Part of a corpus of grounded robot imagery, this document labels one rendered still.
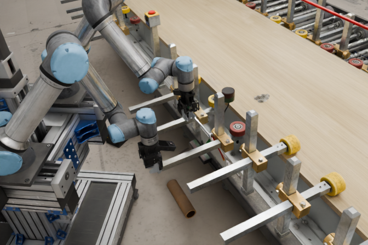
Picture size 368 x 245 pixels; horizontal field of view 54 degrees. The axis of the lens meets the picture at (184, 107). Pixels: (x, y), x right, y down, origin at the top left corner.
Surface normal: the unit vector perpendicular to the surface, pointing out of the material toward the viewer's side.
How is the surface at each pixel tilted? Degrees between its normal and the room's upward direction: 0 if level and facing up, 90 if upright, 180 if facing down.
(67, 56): 86
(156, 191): 0
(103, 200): 0
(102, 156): 0
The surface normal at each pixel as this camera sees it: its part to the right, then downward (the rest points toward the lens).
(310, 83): -0.07, -0.79
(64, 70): 0.49, 0.43
